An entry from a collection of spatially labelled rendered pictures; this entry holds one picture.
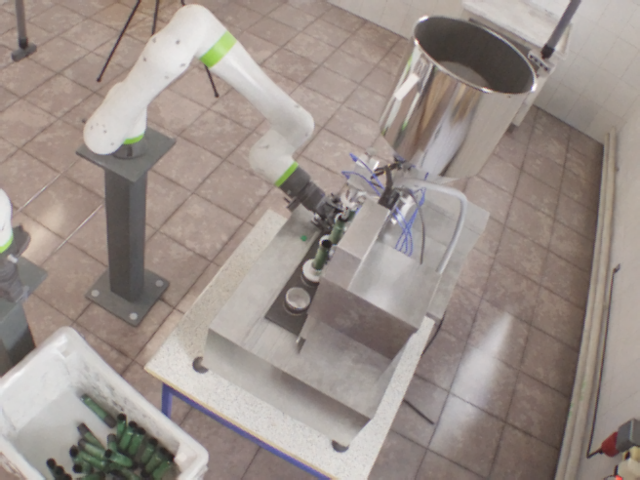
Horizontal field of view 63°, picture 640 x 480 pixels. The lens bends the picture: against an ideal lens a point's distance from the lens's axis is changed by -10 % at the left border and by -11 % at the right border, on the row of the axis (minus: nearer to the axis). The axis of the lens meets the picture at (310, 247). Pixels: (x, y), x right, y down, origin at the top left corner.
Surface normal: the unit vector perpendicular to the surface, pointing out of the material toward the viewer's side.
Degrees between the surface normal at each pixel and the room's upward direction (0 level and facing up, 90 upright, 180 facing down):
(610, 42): 90
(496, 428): 0
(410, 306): 0
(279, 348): 0
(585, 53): 90
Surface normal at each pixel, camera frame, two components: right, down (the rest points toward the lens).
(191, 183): 0.24, -0.61
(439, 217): -0.43, 0.63
